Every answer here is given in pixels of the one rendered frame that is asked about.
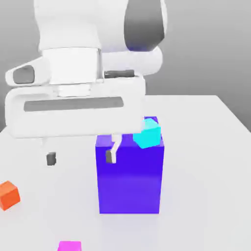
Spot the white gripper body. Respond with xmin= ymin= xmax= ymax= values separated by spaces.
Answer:
xmin=4 ymin=75 xmax=147 ymax=139

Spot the small cyan cube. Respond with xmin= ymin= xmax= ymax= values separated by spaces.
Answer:
xmin=132 ymin=117 xmax=162 ymax=150

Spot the small orange cube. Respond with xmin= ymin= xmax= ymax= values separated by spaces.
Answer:
xmin=0 ymin=180 xmax=21 ymax=212

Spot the small magenta cube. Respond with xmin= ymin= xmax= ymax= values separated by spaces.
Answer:
xmin=57 ymin=240 xmax=82 ymax=251

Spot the large blue box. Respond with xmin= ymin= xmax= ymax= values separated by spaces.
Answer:
xmin=95 ymin=116 xmax=165 ymax=215

